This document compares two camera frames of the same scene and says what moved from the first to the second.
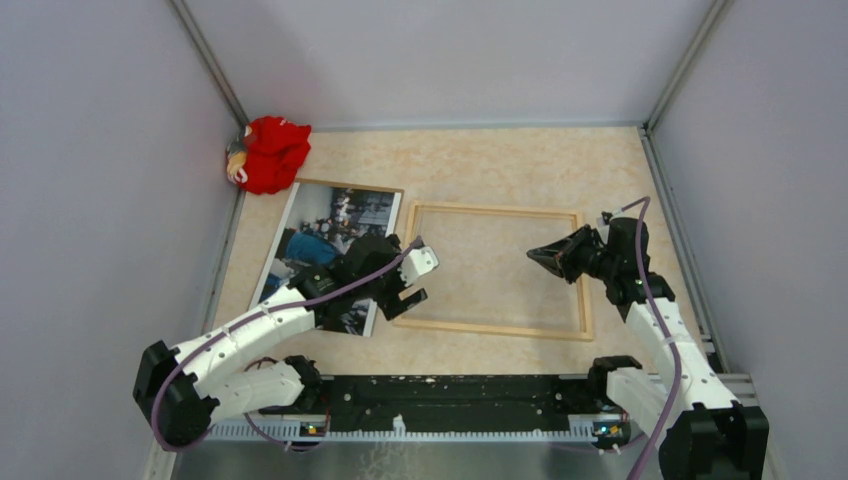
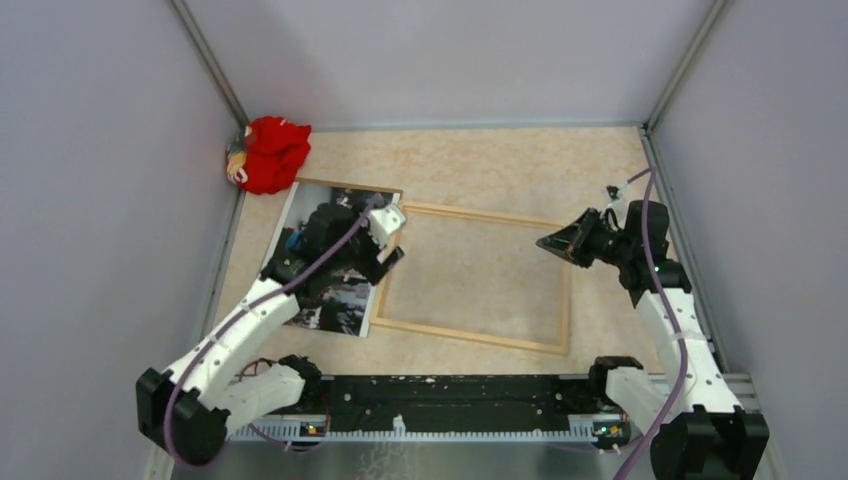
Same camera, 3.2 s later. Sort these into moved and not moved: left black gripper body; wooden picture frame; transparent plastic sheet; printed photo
Moved: left black gripper body; wooden picture frame
Not moved: transparent plastic sheet; printed photo
